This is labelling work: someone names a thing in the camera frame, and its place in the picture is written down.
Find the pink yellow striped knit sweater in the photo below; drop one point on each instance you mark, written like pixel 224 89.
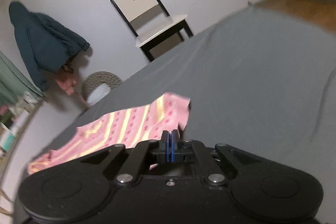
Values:
pixel 128 127

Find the white black wooden chair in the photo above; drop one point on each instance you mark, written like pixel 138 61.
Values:
pixel 150 23

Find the pink hanging garment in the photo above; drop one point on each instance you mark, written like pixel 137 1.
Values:
pixel 67 80

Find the woven rope basket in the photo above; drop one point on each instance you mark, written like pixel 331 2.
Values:
pixel 97 86

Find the dark teal hanging jacket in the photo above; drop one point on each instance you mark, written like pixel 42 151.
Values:
pixel 45 45

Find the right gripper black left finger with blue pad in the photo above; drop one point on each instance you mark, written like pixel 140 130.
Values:
pixel 150 158

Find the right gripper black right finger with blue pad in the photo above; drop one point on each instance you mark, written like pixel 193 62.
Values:
pixel 196 154

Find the grey bed sheet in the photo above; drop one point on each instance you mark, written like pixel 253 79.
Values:
pixel 258 80

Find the green curtain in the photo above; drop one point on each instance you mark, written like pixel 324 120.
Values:
pixel 15 86

